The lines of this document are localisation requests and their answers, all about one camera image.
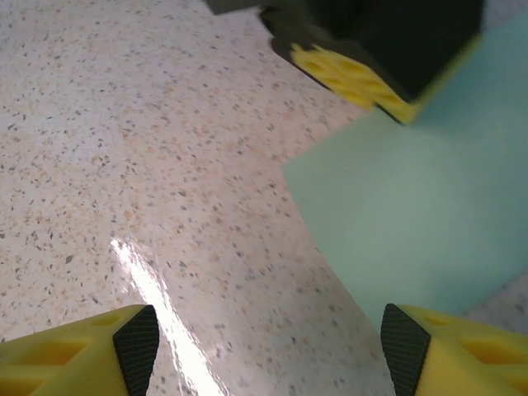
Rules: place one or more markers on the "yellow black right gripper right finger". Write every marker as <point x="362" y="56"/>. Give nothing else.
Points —
<point x="462" y="363"/>

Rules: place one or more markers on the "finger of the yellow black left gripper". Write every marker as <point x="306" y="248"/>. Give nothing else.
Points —
<point x="392" y="45"/>
<point x="235" y="5"/>

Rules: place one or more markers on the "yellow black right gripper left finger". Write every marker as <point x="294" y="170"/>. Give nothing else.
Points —
<point x="82" y="359"/>

